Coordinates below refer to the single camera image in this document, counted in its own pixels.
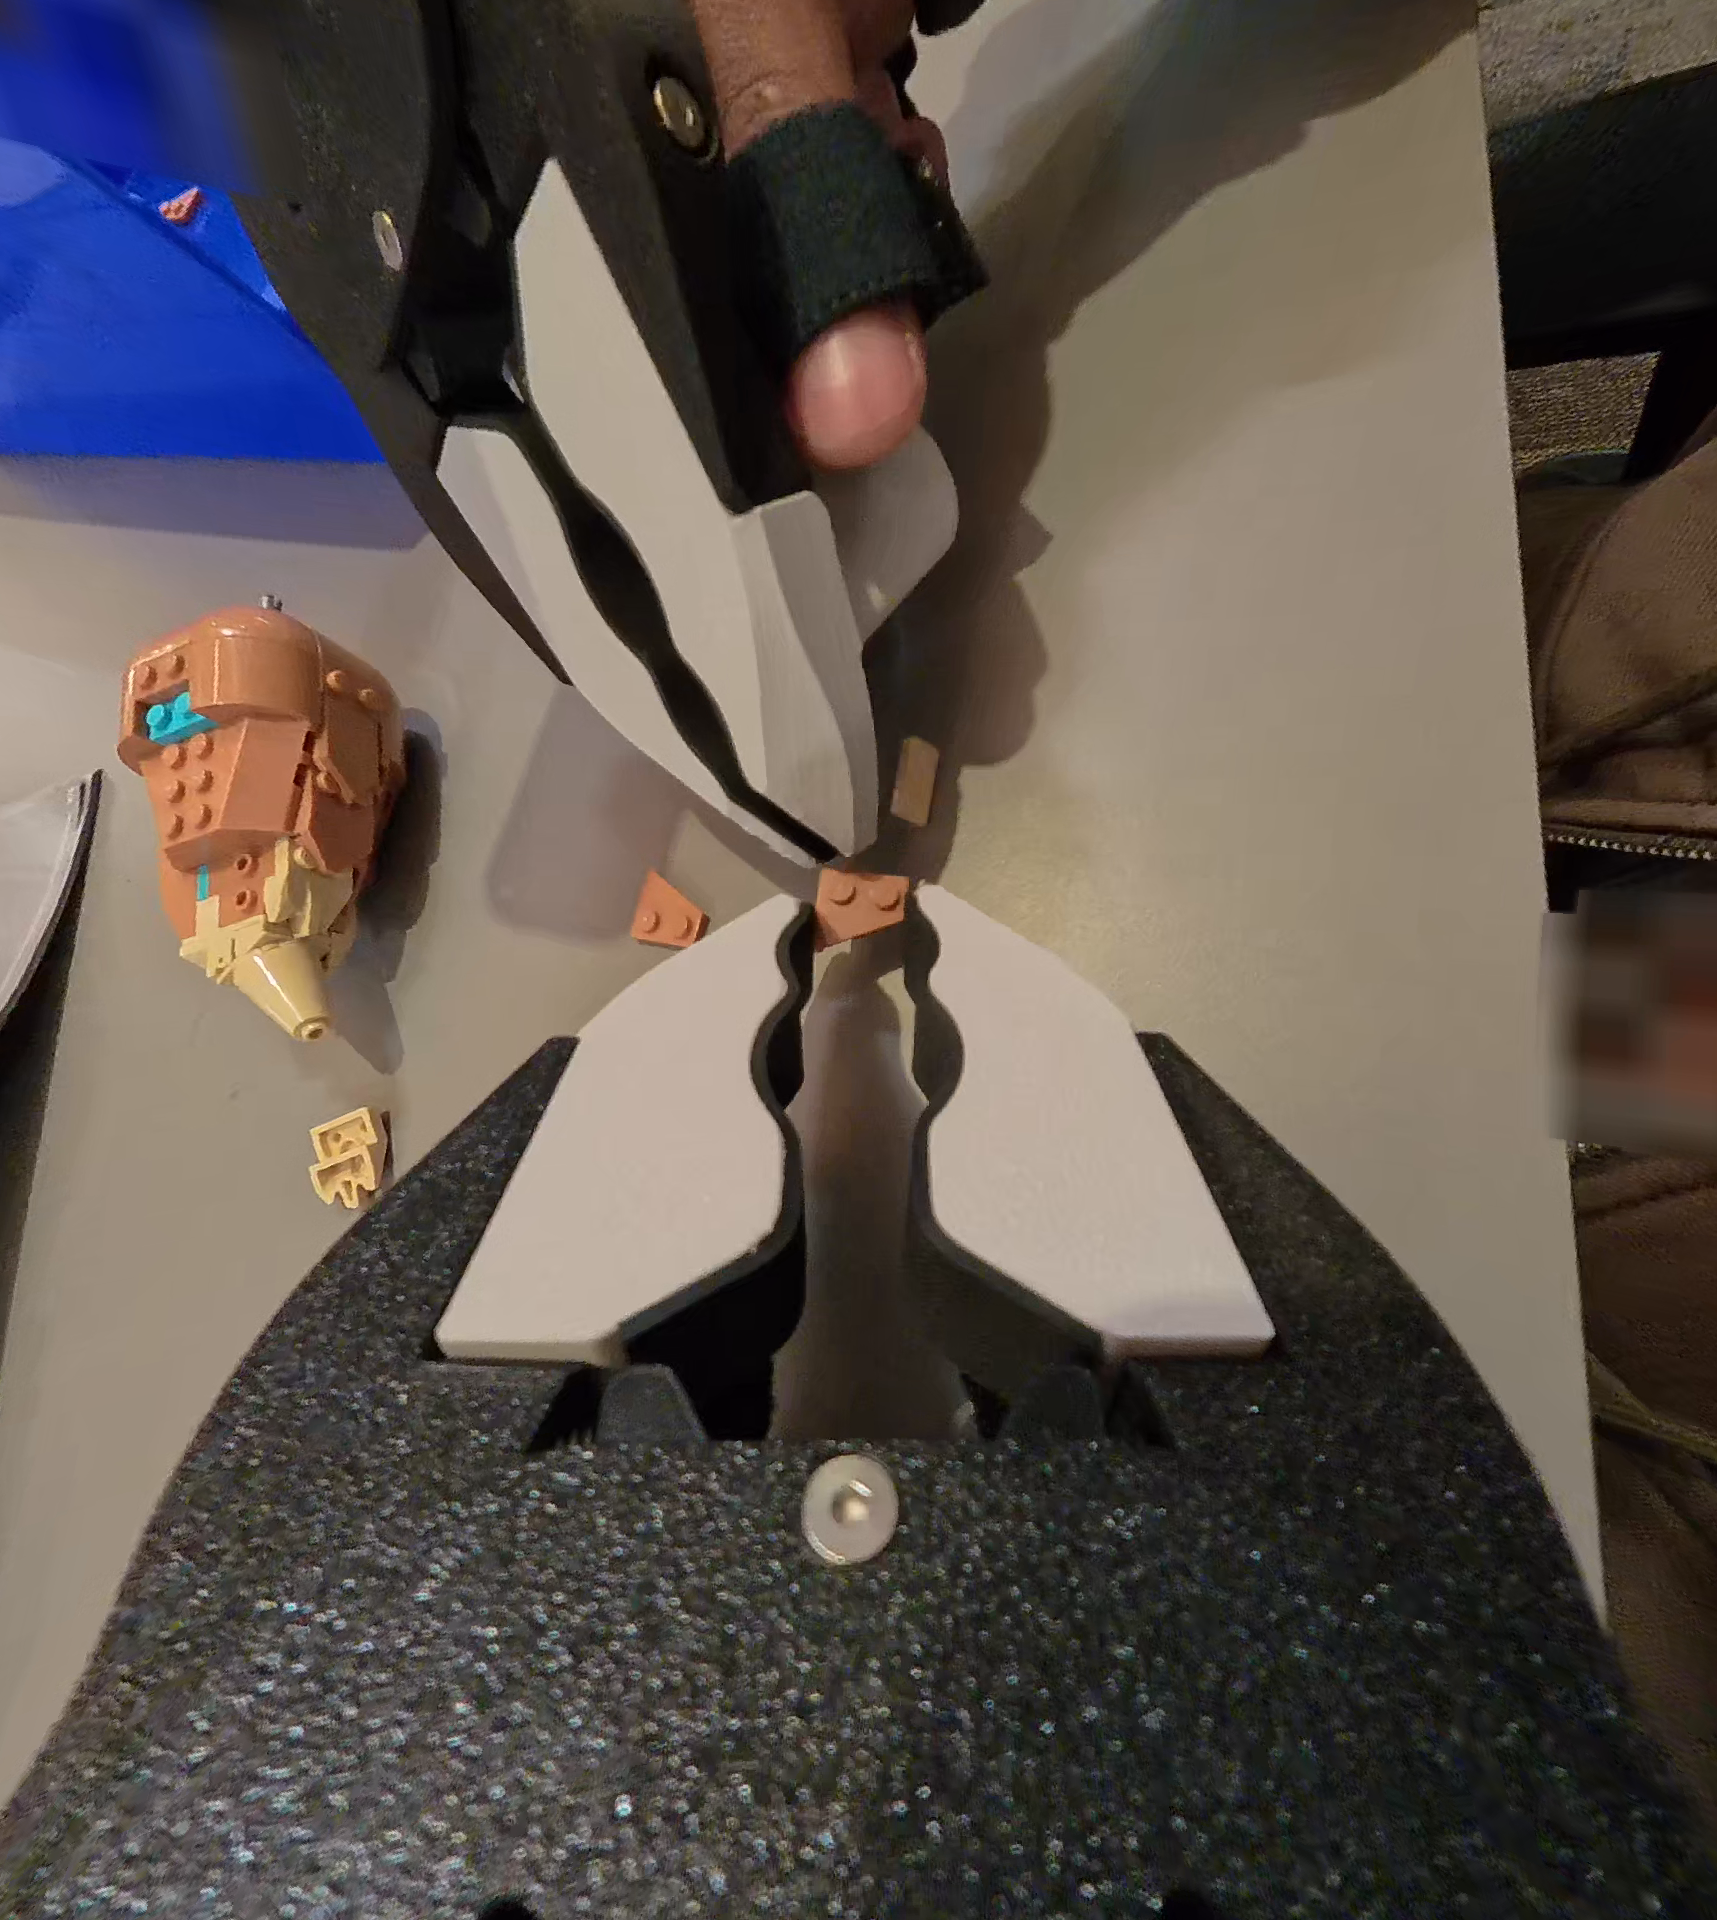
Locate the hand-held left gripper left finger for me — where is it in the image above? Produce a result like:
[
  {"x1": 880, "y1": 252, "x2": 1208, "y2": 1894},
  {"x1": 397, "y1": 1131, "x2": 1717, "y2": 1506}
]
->
[{"x1": 432, "y1": 899, "x2": 818, "y2": 1370}]

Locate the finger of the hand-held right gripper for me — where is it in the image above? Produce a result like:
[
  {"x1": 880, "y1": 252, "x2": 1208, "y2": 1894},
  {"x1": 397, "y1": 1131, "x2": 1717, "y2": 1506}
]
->
[
  {"x1": 439, "y1": 424, "x2": 833, "y2": 876},
  {"x1": 509, "y1": 155, "x2": 886, "y2": 862}
]

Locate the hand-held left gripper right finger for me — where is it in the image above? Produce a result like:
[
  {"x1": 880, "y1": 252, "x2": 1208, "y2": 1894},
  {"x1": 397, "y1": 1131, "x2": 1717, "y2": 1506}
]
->
[{"x1": 899, "y1": 879, "x2": 1277, "y2": 1370}]

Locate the person's right hand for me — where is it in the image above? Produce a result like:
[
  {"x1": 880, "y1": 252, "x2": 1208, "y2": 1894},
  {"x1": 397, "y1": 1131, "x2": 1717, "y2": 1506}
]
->
[{"x1": 690, "y1": 0, "x2": 935, "y2": 478}]

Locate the tan brick assembly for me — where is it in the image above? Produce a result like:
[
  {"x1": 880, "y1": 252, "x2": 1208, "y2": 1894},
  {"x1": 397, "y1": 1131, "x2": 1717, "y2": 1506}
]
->
[{"x1": 302, "y1": 1108, "x2": 396, "y2": 1208}]

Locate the orange toy brick model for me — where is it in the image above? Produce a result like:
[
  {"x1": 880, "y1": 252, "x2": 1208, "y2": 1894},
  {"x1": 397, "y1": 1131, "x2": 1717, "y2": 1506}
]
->
[{"x1": 112, "y1": 593, "x2": 405, "y2": 1047}]

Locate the blue plastic bin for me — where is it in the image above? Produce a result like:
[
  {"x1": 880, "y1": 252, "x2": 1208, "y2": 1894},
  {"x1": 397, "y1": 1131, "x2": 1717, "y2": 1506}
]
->
[{"x1": 0, "y1": 0, "x2": 396, "y2": 469}]

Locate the grey instruction booklet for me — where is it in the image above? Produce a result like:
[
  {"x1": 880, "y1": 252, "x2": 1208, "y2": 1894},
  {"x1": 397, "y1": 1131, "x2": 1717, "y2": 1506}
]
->
[{"x1": 0, "y1": 769, "x2": 105, "y2": 1464}]

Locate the person's brown jacket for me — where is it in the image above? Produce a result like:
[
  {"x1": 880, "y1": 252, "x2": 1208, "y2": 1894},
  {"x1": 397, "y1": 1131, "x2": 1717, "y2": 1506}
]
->
[{"x1": 1522, "y1": 285, "x2": 1717, "y2": 1920}]

